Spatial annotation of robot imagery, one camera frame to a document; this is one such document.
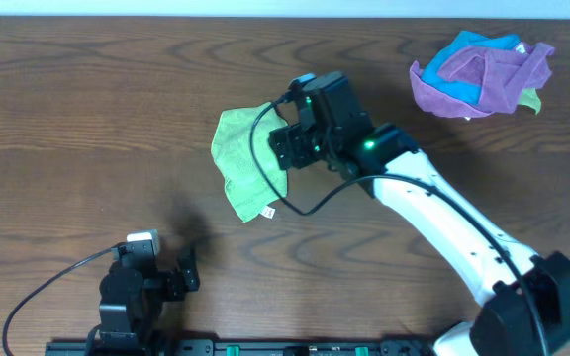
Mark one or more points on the green microfiber cloth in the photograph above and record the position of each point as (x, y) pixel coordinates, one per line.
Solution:
(240, 149)

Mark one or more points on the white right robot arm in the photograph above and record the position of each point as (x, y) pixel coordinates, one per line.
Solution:
(524, 297)

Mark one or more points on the blue microfiber cloth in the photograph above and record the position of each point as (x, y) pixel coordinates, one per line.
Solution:
(463, 81)

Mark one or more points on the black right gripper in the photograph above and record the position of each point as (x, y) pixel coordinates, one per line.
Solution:
(286, 143)

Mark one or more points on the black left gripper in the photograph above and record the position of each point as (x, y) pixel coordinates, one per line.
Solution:
(177, 282)

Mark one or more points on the purple microfiber cloth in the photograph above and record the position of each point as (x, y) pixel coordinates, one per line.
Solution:
(507, 73)

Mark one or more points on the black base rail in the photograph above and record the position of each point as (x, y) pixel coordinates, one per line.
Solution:
(205, 347)

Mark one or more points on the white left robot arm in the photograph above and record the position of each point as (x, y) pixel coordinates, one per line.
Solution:
(132, 297)

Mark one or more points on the light green cloth under pile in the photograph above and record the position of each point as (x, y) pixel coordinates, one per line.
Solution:
(530, 99)

